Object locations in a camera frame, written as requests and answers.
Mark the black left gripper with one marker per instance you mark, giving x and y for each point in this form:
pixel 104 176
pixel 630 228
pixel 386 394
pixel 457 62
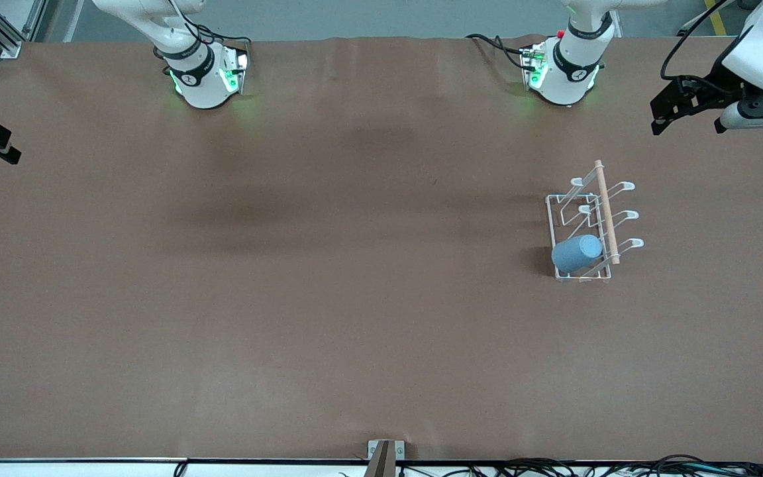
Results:
pixel 712 87

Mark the blue plastic cup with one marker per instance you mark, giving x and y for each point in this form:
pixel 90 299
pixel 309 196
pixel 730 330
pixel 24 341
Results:
pixel 577 253

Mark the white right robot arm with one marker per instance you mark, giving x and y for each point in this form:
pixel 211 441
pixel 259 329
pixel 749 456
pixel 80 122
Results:
pixel 199 86

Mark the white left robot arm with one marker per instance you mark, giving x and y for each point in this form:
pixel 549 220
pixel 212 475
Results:
pixel 570 73

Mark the grey metal stand leg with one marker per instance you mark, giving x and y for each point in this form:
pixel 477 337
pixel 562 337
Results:
pixel 699 21

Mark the brown table cover sheet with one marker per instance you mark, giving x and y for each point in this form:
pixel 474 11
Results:
pixel 355 298

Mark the silver metal mounting bracket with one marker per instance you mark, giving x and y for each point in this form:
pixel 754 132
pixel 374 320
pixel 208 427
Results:
pixel 373 447

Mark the metal bracket at table edge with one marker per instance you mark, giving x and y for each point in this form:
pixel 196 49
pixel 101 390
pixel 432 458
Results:
pixel 381 460

